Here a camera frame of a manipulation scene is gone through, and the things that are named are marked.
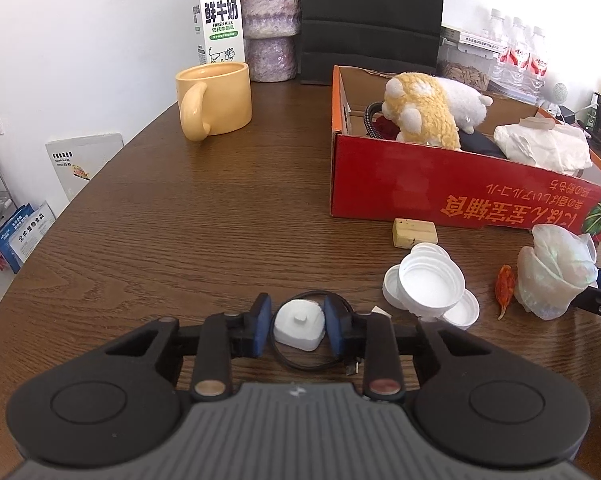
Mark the red cardboard box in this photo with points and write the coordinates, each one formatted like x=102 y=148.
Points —
x=430 y=185

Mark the black paper bag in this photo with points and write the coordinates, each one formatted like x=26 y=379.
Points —
x=370 y=10

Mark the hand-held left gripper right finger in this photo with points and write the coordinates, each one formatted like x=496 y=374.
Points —
x=333 y=327

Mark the red rose flower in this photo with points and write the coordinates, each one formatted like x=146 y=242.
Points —
x=386 y=127

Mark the navy zip case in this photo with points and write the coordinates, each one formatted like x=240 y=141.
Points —
x=480 y=146

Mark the large white bottle cap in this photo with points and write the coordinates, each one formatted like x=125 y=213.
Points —
x=428 y=285

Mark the water bottle red label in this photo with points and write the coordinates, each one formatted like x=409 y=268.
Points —
x=500 y=45
x=517 y=55
x=536 y=65

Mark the black upright device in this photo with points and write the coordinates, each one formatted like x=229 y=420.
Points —
x=597 y=105

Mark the clear seed container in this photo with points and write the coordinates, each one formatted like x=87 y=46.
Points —
x=463 y=75

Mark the white paper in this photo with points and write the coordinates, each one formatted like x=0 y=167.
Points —
x=545 y=150

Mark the dried red chili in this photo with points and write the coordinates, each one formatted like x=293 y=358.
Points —
x=505 y=287

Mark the yellow white plush toy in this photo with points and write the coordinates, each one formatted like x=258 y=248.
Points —
x=425 y=110

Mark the purple mottled vase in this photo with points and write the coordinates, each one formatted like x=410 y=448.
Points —
x=270 y=10

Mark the white milk carton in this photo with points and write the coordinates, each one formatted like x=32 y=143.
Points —
x=220 y=15

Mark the yellow mug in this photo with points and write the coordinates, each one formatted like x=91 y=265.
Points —
x=220 y=95

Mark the blue pet food bags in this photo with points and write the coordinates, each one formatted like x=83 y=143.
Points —
x=23 y=237

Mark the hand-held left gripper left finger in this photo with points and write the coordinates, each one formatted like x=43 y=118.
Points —
x=262 y=325

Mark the white printed board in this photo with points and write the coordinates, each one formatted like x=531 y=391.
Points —
x=80 y=160

